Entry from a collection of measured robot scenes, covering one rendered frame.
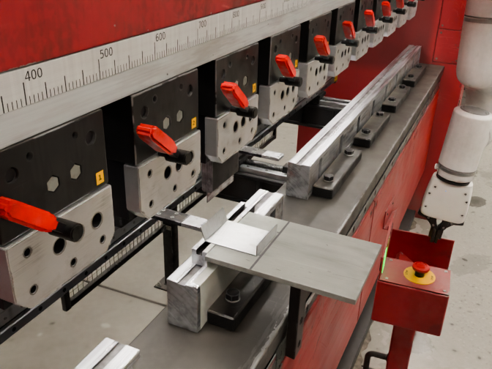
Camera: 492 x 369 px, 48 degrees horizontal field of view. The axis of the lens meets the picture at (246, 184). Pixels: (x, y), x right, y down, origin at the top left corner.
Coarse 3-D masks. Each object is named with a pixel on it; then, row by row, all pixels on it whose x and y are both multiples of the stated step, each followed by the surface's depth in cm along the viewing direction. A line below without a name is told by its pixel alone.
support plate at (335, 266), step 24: (264, 216) 108; (288, 240) 100; (312, 240) 100; (336, 240) 100; (360, 240) 101; (240, 264) 92; (264, 264) 93; (288, 264) 93; (312, 264) 93; (336, 264) 93; (360, 264) 94; (312, 288) 87; (336, 288) 87; (360, 288) 87
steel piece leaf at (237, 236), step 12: (228, 228) 103; (240, 228) 103; (252, 228) 103; (276, 228) 101; (216, 240) 99; (228, 240) 99; (240, 240) 99; (252, 240) 99; (264, 240) 97; (252, 252) 96
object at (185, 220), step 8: (136, 216) 109; (160, 216) 106; (168, 216) 106; (176, 216) 106; (184, 216) 106; (192, 216) 106; (120, 224) 104; (176, 224) 104; (184, 224) 103; (192, 224) 103; (200, 224) 103
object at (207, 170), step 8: (232, 160) 98; (208, 168) 92; (216, 168) 93; (224, 168) 96; (232, 168) 99; (208, 176) 93; (216, 176) 94; (224, 176) 97; (232, 176) 102; (208, 184) 93; (216, 184) 94; (224, 184) 100; (208, 192) 94; (216, 192) 97; (208, 200) 95
